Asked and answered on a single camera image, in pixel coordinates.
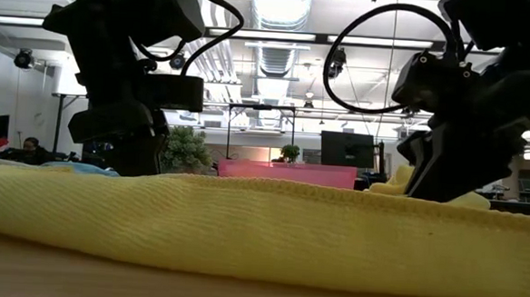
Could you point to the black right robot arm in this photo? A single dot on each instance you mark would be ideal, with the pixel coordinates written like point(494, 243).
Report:
point(517, 25)

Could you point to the black station frame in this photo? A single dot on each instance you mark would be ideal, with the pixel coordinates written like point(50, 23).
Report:
point(58, 124)
point(262, 106)

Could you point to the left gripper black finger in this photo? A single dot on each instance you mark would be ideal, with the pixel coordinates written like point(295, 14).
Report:
point(133, 157)

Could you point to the black ceiling spotlight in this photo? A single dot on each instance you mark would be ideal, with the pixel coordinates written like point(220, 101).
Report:
point(23, 58)

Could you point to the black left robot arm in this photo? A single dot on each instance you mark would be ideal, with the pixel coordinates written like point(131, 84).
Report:
point(131, 5)

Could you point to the green artificial potted plant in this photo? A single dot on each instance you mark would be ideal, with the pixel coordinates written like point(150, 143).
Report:
point(185, 149)

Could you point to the blue microfiber towel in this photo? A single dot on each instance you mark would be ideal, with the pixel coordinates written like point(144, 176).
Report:
point(86, 168)

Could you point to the silver ventilation duct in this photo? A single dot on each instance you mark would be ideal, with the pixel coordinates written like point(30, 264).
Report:
point(279, 13)

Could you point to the yellow microfiber towel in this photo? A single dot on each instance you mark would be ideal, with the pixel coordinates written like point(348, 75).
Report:
point(242, 229)
point(392, 182)

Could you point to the small leafy potted plant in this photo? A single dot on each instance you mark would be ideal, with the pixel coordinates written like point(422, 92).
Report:
point(290, 152)

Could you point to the pink plastic bin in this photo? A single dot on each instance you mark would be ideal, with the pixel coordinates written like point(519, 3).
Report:
point(286, 173)

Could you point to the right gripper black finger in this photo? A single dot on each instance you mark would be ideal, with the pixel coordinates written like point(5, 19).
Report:
point(455, 167)
point(412, 149)

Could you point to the person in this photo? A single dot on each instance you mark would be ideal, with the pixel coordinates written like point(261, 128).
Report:
point(33, 152)

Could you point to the black hanging camera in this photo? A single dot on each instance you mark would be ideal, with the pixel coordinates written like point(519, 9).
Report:
point(337, 61)

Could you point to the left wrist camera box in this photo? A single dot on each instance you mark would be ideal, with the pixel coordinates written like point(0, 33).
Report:
point(177, 93)

